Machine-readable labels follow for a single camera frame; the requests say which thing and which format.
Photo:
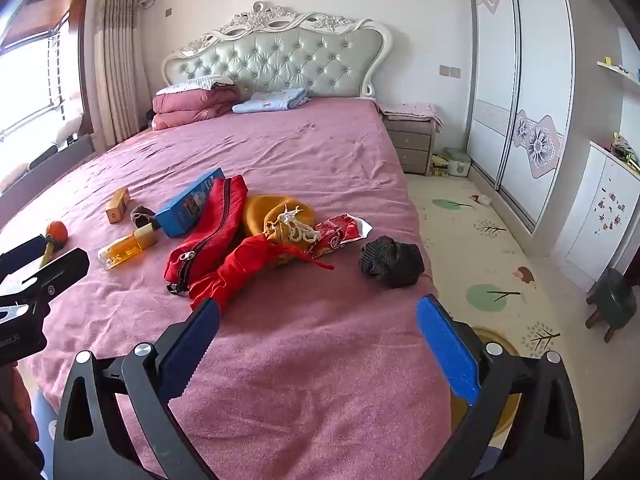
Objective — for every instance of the window with railing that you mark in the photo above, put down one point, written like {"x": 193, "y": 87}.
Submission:
{"x": 30, "y": 90}

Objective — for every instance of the brown twine ball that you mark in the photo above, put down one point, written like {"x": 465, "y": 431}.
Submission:
{"x": 142, "y": 216}

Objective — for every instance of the yellow green toy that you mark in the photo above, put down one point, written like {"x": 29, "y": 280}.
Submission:
{"x": 437, "y": 165}

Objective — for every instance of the mustard yellow hat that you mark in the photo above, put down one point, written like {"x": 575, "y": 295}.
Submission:
{"x": 260, "y": 212}

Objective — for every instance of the pink cloth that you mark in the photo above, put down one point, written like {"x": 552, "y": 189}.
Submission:
{"x": 410, "y": 108}

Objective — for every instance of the dark green round stool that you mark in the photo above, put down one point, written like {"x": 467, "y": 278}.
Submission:
{"x": 612, "y": 300}

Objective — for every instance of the mint storage box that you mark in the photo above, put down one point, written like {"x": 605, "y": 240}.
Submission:
{"x": 457, "y": 162}

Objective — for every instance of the torn red wrapper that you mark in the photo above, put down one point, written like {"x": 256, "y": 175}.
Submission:
{"x": 337, "y": 232}

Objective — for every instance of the beige striped curtain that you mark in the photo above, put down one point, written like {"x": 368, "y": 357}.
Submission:
{"x": 120, "y": 60}

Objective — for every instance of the white wall shelf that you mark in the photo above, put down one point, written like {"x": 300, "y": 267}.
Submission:
{"x": 620, "y": 72}

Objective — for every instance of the grey nightstand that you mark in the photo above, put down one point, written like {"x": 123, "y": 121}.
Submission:
{"x": 412, "y": 147}

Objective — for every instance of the amber perfume bottle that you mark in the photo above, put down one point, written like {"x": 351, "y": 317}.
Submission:
{"x": 125, "y": 249}

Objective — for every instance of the colourful toy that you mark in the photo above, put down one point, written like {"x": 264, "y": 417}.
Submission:
{"x": 625, "y": 152}

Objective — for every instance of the folded pink quilt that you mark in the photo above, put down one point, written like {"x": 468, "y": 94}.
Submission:
{"x": 190, "y": 105}

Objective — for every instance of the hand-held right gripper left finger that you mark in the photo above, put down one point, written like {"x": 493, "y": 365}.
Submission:
{"x": 192, "y": 345}

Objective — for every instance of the orange toy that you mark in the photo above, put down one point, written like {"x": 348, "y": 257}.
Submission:
{"x": 56, "y": 232}

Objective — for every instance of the red fabric bag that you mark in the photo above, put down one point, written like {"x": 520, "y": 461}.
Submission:
{"x": 240, "y": 265}

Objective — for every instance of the folded light blue cloth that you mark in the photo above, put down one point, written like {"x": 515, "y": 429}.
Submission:
{"x": 265, "y": 100}

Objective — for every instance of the white cabinet with stickers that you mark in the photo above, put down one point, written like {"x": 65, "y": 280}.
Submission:
{"x": 590, "y": 200}

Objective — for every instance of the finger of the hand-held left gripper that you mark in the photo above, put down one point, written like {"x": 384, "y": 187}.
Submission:
{"x": 55, "y": 272}
{"x": 27, "y": 247}

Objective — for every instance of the wall switch panel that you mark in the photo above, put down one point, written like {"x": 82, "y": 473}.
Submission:
{"x": 450, "y": 71}

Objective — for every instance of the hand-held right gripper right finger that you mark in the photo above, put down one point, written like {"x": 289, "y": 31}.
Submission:
{"x": 450, "y": 350}

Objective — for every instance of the patterned foam play mat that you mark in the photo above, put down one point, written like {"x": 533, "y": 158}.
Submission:
{"x": 475, "y": 270}

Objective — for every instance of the blue carton box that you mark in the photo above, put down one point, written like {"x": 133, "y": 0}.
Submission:
{"x": 187, "y": 205}

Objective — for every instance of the tufted grey headboard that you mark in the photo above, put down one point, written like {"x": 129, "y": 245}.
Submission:
{"x": 280, "y": 55}

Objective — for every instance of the white floral sliding wardrobe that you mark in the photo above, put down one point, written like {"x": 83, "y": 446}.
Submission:
{"x": 500, "y": 85}

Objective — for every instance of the small cardboard box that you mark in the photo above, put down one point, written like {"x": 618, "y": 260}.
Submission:
{"x": 117, "y": 205}

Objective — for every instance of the dark knit sock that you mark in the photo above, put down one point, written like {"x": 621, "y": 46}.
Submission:
{"x": 392, "y": 262}

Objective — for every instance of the red zipper pouch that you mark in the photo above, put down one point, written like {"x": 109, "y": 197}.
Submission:
{"x": 210, "y": 230}

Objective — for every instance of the dark grey bench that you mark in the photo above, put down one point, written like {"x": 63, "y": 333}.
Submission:
{"x": 50, "y": 170}

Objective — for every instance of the white checked folded blanket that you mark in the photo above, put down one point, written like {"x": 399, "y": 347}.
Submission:
{"x": 200, "y": 82}

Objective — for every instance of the bed with pink sheet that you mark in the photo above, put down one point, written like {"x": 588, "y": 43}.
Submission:
{"x": 300, "y": 160}

